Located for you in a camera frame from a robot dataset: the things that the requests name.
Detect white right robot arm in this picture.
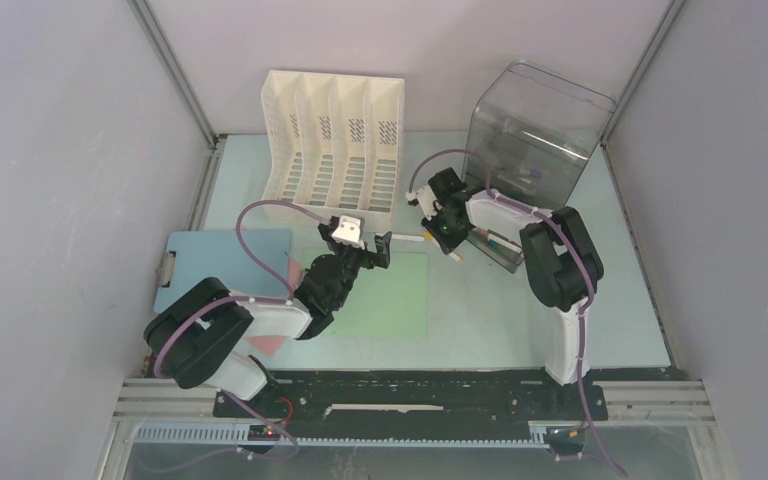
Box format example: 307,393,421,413
405,168,604,418

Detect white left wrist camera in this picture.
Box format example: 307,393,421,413
330,215,366,250

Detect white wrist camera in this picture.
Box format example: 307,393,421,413
330,215,366,250
405,185,441,220

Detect pink paper sheet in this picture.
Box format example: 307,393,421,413
245,258,302,357

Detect green clipboard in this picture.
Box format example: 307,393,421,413
323,252,429,339

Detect transparent grey drawer box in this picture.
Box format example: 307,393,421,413
460,60,617,274

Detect red capped white marker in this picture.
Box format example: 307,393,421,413
487,233,522,255

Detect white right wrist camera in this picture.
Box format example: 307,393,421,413
405,185,441,220

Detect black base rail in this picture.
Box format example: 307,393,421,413
214,360,607,442

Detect white marker pen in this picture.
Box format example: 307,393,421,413
391,233,425,242

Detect blue clipboard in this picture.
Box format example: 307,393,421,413
153,229,292,313

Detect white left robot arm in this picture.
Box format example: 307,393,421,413
143,217,393,417

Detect white file organizer rack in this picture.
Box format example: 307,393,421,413
261,70,405,232

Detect yellow capped pen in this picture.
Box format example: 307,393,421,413
422,230,463,263

